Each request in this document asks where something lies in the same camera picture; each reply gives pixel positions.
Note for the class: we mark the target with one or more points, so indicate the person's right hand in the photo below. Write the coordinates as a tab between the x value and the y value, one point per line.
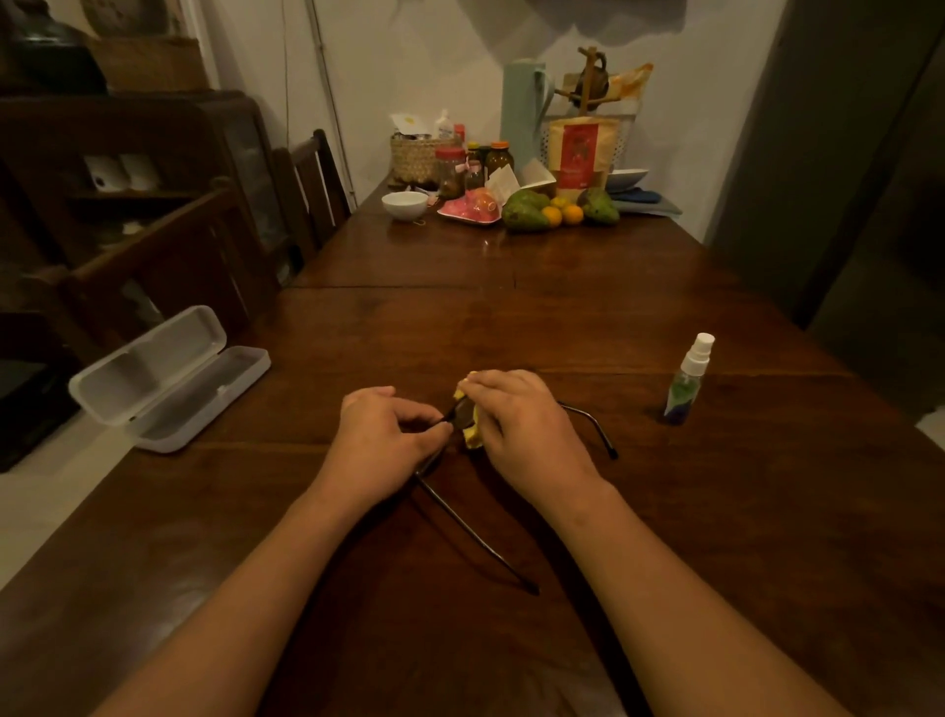
531	443

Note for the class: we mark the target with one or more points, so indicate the person's left hand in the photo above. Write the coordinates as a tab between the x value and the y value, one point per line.
369	458

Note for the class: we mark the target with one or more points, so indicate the person's left thumb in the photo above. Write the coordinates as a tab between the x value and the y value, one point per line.
428	443

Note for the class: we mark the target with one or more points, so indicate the person's right fingers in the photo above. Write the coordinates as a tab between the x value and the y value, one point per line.
502	388

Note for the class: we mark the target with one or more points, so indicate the yellow cleaning cloth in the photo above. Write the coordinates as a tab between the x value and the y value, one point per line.
472	436

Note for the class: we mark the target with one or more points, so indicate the black thin-frame eyeglasses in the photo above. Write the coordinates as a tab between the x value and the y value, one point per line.
472	533

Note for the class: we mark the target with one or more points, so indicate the person's right forearm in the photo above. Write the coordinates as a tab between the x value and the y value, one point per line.
679	620

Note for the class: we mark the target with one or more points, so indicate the person's left forearm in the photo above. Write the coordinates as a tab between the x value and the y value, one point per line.
236	620

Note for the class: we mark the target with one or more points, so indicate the green mango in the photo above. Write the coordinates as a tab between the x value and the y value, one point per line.
523	214
599	207

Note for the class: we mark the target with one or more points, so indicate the small orange fruit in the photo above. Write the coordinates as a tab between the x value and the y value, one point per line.
572	214
551	216

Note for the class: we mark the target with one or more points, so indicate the small clear spray bottle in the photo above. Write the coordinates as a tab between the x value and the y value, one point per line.
686	380

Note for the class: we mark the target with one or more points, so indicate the white ceramic bowl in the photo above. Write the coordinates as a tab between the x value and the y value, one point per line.
404	205

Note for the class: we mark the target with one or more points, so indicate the white paper box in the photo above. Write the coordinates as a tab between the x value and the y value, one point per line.
528	177

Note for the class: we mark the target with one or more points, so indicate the small dark glass jar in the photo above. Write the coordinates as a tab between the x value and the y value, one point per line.
474	171

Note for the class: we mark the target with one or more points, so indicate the glass jar with red lid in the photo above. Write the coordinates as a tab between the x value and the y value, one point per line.
450	173

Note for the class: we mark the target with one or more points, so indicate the glass jar with orange lid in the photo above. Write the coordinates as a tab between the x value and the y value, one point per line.
500	156

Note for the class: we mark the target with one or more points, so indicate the blue cloth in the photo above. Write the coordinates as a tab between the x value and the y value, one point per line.
636	196

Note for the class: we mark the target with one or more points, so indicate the grey tray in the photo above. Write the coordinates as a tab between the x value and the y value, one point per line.
653	208

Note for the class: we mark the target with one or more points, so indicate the white shallow dish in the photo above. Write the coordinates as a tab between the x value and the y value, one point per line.
626	179

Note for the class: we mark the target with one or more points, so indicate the woven basket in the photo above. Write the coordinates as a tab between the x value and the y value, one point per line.
415	159

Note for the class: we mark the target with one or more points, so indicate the kraft pouch with red label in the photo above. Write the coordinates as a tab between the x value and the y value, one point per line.
582	155

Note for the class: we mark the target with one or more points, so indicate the open white glasses case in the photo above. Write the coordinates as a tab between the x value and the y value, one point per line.
166	384

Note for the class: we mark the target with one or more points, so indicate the dark wooden chair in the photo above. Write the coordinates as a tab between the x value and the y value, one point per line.
314	192
148	273

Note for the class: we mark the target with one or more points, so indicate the white plastic colander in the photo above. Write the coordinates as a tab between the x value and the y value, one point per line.
626	140

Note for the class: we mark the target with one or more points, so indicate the pale green thermos jug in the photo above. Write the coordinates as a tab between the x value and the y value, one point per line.
523	111

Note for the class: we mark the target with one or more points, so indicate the wooden mug tree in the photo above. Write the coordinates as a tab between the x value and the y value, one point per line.
587	77

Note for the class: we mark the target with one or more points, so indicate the orange snack packet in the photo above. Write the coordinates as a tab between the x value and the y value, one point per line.
631	80

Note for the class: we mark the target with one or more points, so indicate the dark wooden glass cabinet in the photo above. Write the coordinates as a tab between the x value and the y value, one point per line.
148	133

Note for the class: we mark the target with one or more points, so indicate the brown cardboard box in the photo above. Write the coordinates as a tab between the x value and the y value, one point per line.
148	63

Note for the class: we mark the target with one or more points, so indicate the dark round pot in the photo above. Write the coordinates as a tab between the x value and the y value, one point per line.
52	52

